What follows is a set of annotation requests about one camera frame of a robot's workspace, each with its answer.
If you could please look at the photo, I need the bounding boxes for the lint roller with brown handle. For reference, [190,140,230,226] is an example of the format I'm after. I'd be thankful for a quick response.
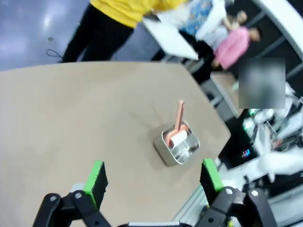
[165,99,189,149]

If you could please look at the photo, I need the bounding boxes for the rectangular metal tin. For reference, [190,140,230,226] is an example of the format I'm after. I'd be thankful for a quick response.
[153,120,201,167]

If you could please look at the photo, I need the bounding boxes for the person in yellow hoodie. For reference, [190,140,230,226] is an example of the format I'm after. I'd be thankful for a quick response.
[62,0,190,64]

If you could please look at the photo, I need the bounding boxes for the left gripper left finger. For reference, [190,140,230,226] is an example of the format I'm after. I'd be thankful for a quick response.
[32,160,112,227]

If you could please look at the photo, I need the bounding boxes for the person in pink top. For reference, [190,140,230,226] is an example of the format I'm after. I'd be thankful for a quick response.
[211,25,261,71]

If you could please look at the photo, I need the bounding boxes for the white rounded side table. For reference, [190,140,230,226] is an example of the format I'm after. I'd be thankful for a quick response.
[143,13,200,60]

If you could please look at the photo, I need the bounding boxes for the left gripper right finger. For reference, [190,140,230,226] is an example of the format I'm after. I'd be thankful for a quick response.
[196,158,278,227]

